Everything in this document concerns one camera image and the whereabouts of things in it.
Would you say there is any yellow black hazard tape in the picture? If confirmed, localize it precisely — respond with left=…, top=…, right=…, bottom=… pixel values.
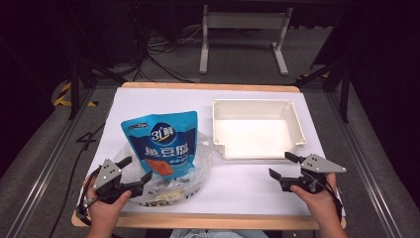
left=52, top=80, right=99, bottom=109

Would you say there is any hand-held gripper cable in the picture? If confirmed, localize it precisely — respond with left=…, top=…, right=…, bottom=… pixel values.
left=74, top=167, right=102, bottom=227
left=321, top=179, right=345, bottom=222

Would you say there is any aluminium floor rail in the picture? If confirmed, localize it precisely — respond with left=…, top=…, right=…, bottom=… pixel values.
left=5, top=88, right=97, bottom=238
left=324, top=88, right=404, bottom=238

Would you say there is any white metal stand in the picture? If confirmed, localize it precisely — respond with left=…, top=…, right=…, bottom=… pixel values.
left=198, top=4, right=294, bottom=76

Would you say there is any black tripod stand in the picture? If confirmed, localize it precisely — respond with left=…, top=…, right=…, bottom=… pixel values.
left=65, top=54, right=129, bottom=121
left=292, top=58, right=353, bottom=124

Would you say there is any left hand-held gripper cable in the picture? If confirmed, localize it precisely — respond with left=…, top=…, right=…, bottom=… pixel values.
left=74, top=167, right=102, bottom=227

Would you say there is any person's right hand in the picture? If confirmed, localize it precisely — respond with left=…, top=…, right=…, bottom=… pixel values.
left=289, top=174, right=344, bottom=230

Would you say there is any person's left hand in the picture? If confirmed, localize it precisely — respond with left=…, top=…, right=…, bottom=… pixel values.
left=83, top=175, right=133, bottom=232

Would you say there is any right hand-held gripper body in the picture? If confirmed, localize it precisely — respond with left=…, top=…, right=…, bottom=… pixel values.
left=279, top=153, right=348, bottom=195

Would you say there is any white paper sheet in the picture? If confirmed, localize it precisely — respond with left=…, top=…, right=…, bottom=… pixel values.
left=86, top=86, right=347, bottom=218

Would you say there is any blue snack bag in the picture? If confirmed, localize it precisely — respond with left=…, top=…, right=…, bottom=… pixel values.
left=120, top=110, right=199, bottom=181

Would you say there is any right hand-held gripper cable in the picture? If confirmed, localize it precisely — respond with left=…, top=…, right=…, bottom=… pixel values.
left=321, top=179, right=345, bottom=222

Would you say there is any black floor cable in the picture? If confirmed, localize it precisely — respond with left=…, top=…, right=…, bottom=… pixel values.
left=49, top=122, right=107, bottom=238

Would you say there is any clear plastic bag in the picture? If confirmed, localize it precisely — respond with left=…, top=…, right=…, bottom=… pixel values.
left=113, top=131, right=214, bottom=208

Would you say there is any white plastic box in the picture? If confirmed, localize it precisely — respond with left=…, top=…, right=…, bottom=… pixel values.
left=211, top=98, right=308, bottom=162

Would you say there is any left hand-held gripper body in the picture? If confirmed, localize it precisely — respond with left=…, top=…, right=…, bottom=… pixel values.
left=92, top=158, right=135, bottom=204

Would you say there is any bundle of floor cables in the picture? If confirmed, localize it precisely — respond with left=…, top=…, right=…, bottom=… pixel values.
left=130, top=24, right=203, bottom=84

